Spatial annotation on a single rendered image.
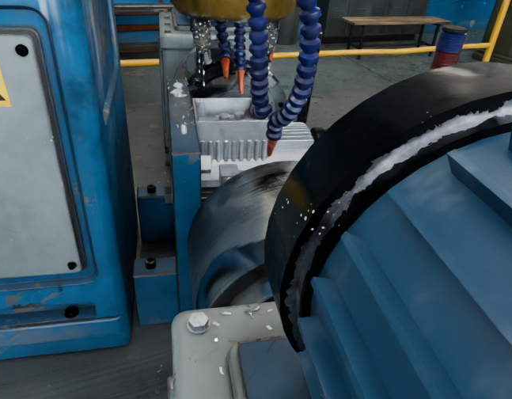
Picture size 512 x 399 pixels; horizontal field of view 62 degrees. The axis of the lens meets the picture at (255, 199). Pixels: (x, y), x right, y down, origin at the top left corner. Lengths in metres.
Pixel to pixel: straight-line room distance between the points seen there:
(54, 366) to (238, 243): 0.45
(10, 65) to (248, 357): 0.38
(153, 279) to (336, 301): 0.58
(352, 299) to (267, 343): 0.15
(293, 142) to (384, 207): 0.57
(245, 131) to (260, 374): 0.46
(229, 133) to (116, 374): 0.42
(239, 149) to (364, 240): 0.55
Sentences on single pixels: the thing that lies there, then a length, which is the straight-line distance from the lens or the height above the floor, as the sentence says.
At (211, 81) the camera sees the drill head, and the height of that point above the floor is 1.12.
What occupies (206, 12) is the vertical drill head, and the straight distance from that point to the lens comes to 0.60.
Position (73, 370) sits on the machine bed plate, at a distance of 0.78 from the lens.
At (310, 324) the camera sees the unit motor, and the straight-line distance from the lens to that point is 0.18.
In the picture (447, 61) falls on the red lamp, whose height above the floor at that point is 1.15.
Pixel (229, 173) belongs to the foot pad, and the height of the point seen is 1.08.
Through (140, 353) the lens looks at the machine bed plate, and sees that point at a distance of 0.78.
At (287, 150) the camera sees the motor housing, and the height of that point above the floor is 1.08.
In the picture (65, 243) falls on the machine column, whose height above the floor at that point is 1.03.
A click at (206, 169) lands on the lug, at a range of 0.68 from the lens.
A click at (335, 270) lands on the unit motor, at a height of 1.30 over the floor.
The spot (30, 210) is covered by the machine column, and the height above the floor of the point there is 1.09.
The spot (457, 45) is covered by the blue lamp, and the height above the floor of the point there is 1.18.
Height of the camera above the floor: 1.41
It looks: 34 degrees down
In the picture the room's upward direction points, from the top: 4 degrees clockwise
